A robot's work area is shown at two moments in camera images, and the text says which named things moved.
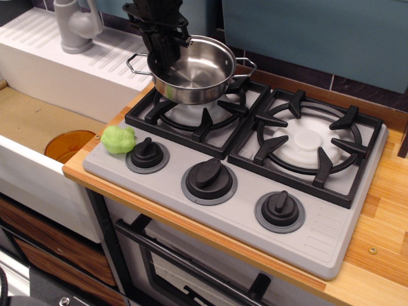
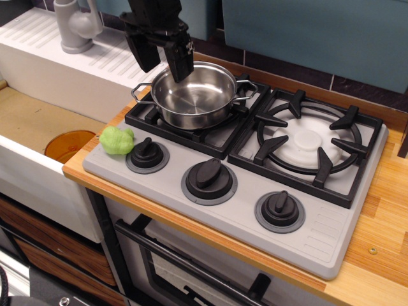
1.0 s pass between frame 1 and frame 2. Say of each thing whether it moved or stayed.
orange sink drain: stayed
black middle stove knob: stayed
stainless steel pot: moved
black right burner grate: stayed
